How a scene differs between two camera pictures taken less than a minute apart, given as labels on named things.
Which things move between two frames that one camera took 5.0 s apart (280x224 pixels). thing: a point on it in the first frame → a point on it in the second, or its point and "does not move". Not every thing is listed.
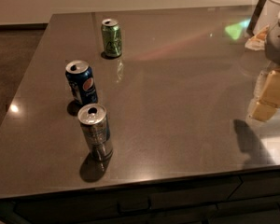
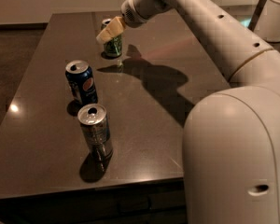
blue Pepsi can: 82,82 does not move
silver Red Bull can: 93,121 does not move
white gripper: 278,46 → 133,12
